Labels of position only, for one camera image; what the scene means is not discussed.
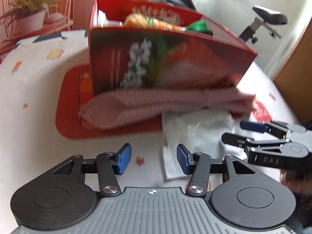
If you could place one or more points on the red strawberry cardboard box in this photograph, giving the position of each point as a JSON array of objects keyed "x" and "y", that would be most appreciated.
[{"x": 134, "y": 57}]

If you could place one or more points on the person right hand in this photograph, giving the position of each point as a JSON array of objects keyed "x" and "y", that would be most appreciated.
[{"x": 296, "y": 186}]

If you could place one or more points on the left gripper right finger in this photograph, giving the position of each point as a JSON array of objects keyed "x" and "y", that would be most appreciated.
[{"x": 198, "y": 166}]

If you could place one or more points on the patterned white tablecloth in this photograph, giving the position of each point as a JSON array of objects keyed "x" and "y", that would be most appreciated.
[{"x": 31, "y": 78}]

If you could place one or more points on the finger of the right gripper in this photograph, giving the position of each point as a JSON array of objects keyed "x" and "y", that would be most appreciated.
[
  {"x": 252, "y": 126},
  {"x": 236, "y": 140}
]

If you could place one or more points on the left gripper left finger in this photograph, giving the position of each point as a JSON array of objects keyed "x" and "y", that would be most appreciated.
[{"x": 109, "y": 165}]

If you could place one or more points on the clear plastic bag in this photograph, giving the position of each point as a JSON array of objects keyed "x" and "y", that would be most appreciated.
[{"x": 199, "y": 131}]

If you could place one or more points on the black exercise bike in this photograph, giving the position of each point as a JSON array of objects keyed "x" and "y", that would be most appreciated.
[{"x": 228, "y": 12}]

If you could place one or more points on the orange floral oven mitt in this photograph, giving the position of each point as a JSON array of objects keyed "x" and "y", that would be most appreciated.
[{"x": 142, "y": 21}]

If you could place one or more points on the room scene backdrop poster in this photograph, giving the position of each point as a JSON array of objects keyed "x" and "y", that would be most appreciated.
[{"x": 25, "y": 18}]

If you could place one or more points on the pink knitted cloth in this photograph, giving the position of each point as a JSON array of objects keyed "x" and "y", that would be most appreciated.
[{"x": 123, "y": 107}]

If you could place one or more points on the green soft item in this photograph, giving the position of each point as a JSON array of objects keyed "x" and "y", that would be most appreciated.
[{"x": 198, "y": 26}]

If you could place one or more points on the black mesh glove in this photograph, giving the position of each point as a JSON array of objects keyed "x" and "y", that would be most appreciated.
[{"x": 209, "y": 32}]

